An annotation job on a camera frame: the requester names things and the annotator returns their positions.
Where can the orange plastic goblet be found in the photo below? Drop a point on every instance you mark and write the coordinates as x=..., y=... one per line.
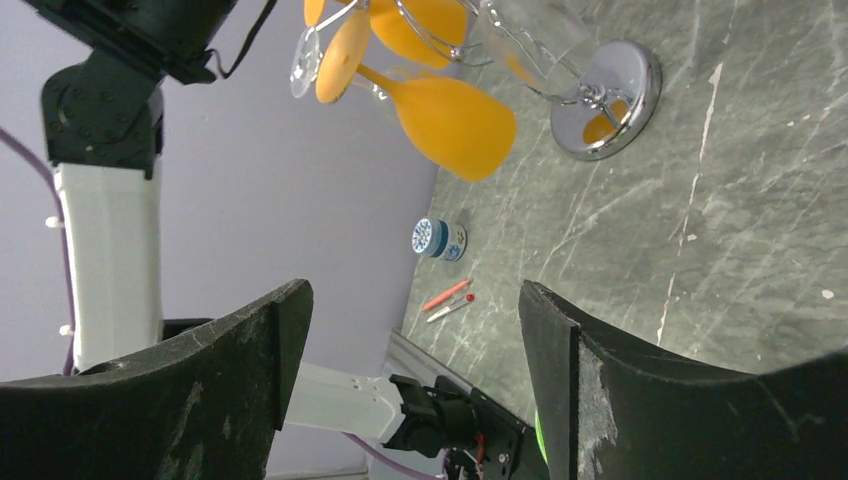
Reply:
x=452, y=123
x=430, y=33

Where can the chrome wine glass rack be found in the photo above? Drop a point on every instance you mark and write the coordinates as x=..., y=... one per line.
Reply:
x=615, y=97

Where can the white pen red cap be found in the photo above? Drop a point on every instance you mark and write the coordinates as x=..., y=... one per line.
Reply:
x=455, y=305

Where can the small blue white jar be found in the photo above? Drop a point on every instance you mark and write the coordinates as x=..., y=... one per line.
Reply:
x=438, y=239

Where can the clear wine glass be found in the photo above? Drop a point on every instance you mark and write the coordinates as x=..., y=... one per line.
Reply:
x=544, y=43
x=306, y=62

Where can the green plastic goblet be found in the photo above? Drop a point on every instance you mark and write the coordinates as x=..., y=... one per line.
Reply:
x=539, y=435

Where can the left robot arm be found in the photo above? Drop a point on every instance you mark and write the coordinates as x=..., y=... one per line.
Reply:
x=103, y=128

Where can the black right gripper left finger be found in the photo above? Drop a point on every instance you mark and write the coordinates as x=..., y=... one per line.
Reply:
x=205, y=404

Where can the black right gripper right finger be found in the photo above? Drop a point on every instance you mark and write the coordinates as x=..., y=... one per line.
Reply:
x=614, y=406

